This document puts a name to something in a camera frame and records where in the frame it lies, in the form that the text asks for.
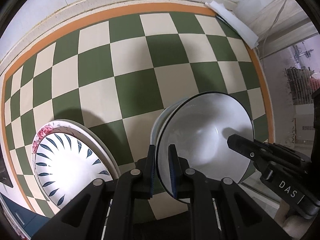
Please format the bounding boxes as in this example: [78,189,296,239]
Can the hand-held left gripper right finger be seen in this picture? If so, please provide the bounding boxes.
[168,144,298,240]

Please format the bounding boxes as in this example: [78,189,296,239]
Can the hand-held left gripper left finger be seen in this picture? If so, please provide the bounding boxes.
[30,144,158,240]

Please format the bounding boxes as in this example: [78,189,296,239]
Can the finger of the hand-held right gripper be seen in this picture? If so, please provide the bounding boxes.
[227,134,312,173]

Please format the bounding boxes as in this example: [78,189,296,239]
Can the plain white dark-rim bowl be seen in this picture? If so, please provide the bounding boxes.
[155,92,255,204]

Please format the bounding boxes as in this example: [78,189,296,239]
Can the white dark-rim flower-print bowl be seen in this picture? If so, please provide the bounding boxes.
[156,96,190,140]

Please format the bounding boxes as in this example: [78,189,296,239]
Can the white plate blue leaf stripes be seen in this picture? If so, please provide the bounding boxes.
[35,132,112,208]

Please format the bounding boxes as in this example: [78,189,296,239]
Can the white pink-rose plate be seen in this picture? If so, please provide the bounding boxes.
[31,120,118,180]

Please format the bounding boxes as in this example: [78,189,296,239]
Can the glass sliding door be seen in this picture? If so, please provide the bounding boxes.
[260,30,320,205]

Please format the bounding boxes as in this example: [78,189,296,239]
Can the green cream checkered mat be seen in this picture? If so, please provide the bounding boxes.
[0,2,274,220]

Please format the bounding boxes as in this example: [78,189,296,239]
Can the folded white cloth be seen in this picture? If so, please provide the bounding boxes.
[205,0,259,49]

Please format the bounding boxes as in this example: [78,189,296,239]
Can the white power cable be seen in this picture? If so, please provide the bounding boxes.
[259,0,288,58]

